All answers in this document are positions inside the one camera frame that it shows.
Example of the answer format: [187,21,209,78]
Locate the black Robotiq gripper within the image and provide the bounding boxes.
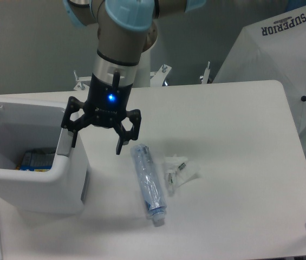
[61,73,141,155]

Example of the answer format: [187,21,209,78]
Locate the white push-top trash can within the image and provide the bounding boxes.
[0,96,89,214]

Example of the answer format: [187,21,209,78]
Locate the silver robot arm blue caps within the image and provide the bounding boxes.
[61,0,205,154]

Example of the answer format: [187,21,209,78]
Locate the blue trash inside can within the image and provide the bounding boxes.
[16,148,56,172]

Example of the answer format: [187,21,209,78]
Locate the crushed clear plastic bottle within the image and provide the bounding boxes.
[131,144,167,226]

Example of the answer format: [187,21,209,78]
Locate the crumpled clear plastic bag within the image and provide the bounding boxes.
[163,154,200,196]

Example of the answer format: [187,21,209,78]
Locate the white Superior umbrella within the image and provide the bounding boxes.
[214,5,306,132]

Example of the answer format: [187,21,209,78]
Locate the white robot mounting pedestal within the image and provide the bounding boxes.
[133,50,151,88]

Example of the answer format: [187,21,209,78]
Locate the white mounting bracket with bolts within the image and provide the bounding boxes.
[73,61,213,92]

